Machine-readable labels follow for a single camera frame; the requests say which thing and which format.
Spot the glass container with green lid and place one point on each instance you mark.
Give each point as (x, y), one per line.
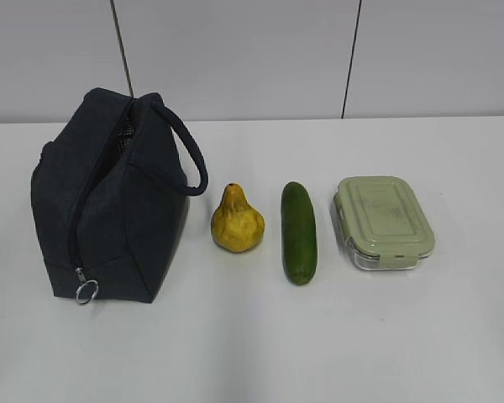
(382, 223)

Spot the green cucumber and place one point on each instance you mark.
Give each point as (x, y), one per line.
(298, 234)

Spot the dark blue zippered lunch bag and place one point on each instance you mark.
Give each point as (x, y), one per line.
(109, 195)

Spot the yellow pear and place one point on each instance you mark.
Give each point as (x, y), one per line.
(235, 225)

